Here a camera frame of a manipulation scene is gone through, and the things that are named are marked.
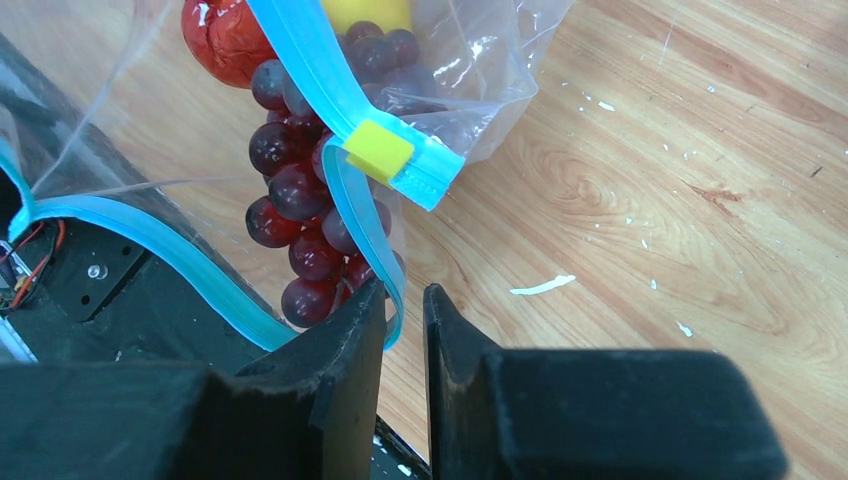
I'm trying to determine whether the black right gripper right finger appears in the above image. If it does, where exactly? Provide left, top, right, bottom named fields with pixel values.
left=423, top=284, right=790, bottom=479

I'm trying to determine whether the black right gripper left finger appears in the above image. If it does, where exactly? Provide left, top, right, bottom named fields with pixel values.
left=1, top=279, right=386, bottom=479

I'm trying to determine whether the purple grape bunch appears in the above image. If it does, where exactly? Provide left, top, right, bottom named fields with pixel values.
left=245, top=20, right=435, bottom=329

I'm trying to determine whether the clear zip top bag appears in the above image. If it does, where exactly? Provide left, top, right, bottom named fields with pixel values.
left=1, top=1, right=571, bottom=350

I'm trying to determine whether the red orange wax apple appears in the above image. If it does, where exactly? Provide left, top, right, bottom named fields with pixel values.
left=181, top=0, right=276, bottom=89

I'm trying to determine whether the yellow lemon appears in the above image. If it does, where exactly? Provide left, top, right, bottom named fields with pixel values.
left=320, top=0, right=413, bottom=33

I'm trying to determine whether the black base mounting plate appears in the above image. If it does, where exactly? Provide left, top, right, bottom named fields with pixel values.
left=0, top=33, right=432, bottom=480

